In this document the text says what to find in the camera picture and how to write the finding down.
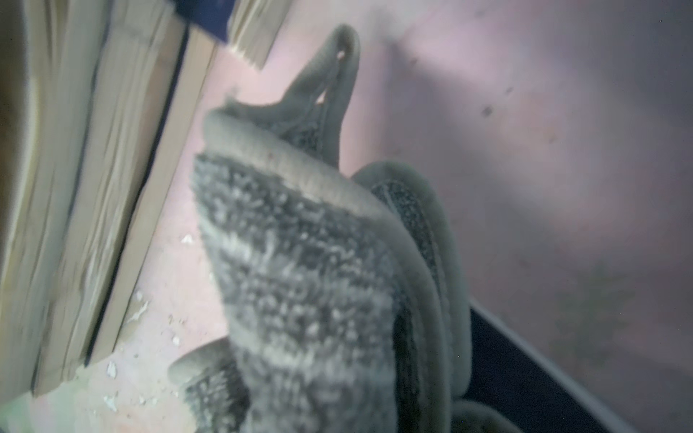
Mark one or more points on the grey wiping cloth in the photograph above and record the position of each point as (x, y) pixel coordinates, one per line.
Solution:
(345, 305)

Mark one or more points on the blue book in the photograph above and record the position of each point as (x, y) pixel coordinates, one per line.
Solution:
(512, 377)
(84, 86)

